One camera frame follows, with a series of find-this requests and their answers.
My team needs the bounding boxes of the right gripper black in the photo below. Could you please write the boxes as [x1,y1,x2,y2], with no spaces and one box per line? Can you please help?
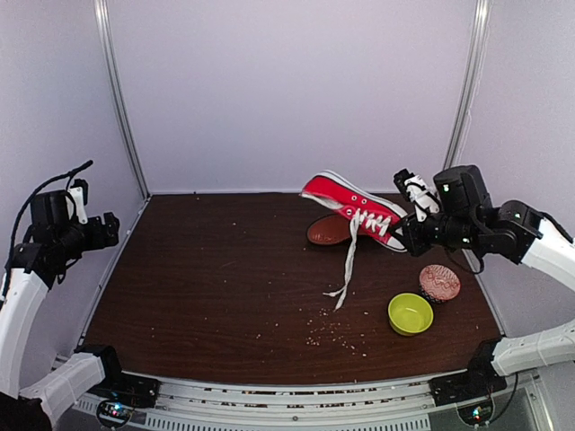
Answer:
[388,211,482,258]

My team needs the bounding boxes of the red canvas sneaker white laces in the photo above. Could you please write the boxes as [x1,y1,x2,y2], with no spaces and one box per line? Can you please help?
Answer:
[300,170,407,311]

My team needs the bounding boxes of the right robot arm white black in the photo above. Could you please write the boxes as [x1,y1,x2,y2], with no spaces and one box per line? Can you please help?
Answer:
[392,165,574,397]

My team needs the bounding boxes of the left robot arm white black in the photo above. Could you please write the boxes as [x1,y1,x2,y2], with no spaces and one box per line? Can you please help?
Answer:
[1,183,129,430]

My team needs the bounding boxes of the red patterned bowl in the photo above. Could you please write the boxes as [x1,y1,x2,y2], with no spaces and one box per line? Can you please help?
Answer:
[419,264,461,303]

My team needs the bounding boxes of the lime green bowl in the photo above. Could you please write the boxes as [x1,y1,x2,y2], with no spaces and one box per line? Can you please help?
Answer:
[387,293,434,337]

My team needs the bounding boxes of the upturned shoe orange sole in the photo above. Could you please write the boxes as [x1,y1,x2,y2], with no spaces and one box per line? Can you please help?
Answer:
[305,214,351,246]

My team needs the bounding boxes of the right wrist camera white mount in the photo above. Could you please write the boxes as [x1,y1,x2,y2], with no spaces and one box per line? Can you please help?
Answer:
[394,169,441,223]

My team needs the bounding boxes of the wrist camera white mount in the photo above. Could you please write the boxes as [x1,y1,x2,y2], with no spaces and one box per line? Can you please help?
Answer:
[394,169,441,223]
[66,179,89,224]

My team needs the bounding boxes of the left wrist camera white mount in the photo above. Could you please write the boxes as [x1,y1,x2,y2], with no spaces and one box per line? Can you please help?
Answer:
[66,179,89,224]

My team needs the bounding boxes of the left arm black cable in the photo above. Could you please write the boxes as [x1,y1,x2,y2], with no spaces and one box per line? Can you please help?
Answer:
[6,160,94,288]

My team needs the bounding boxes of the right aluminium frame post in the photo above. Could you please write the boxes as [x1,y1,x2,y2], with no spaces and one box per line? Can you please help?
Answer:
[443,0,492,169]

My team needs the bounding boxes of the aluminium frame post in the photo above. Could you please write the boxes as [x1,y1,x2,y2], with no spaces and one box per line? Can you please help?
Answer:
[93,0,151,200]
[443,0,492,169]

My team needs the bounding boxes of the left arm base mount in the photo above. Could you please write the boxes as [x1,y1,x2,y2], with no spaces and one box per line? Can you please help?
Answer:
[75,345,160,430]

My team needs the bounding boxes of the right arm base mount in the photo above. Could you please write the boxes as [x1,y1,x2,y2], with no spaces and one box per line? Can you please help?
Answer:
[429,338,508,428]

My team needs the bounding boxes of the left aluminium frame post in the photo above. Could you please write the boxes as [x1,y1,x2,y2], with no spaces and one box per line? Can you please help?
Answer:
[93,0,151,200]

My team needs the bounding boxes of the front aluminium rail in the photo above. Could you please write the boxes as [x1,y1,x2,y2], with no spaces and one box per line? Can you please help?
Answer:
[62,372,557,430]

